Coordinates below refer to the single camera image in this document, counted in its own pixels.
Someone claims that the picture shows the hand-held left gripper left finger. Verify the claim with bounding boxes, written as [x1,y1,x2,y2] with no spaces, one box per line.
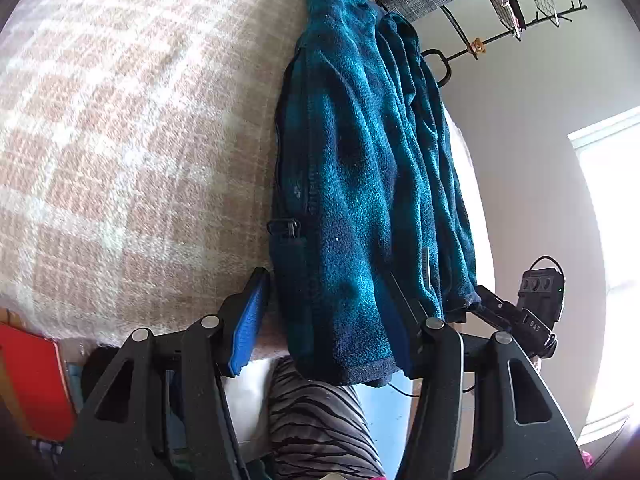
[60,266,273,480]

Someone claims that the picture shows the black metal clothes rack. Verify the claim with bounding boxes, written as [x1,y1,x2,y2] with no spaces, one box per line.
[420,0,588,86]

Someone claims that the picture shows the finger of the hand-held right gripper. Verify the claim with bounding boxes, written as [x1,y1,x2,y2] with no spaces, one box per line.
[472,285,521,331]

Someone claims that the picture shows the teal plaid fleece jacket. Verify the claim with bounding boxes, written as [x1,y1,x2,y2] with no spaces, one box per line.
[266,0,483,388]

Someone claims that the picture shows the white cloth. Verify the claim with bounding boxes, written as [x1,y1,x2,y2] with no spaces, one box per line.
[222,360,276,456]

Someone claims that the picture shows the pink white checked blanket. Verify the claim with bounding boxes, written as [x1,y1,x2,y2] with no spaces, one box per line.
[0,0,313,361]

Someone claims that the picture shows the red notebook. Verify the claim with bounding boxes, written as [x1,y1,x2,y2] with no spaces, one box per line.
[0,322,78,441]

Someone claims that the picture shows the zebra striped cloth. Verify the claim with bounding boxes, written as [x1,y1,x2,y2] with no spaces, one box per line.
[267,357,386,480]

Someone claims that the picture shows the bright window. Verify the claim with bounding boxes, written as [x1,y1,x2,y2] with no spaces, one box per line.
[567,107,640,453]

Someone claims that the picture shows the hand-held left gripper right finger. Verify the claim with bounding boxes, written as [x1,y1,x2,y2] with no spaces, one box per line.
[375,272,586,480]

